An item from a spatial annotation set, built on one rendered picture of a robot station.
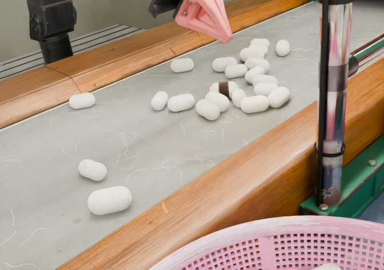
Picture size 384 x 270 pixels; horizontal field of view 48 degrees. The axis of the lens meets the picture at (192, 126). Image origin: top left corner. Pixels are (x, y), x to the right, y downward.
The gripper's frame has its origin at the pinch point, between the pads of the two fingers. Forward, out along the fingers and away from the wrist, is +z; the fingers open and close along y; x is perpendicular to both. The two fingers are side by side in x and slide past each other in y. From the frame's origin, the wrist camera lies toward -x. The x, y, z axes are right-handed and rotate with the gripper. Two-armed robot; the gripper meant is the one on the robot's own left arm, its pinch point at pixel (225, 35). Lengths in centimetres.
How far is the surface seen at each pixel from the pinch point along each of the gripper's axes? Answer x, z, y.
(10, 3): 153, -145, 51
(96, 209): -1.2, 11.2, -27.2
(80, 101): 12.3, -5.3, -16.1
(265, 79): 1.1, 7.4, 1.6
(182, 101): 4.4, 3.9, -8.8
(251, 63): 4.6, 3.4, 5.3
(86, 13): 167, -135, 96
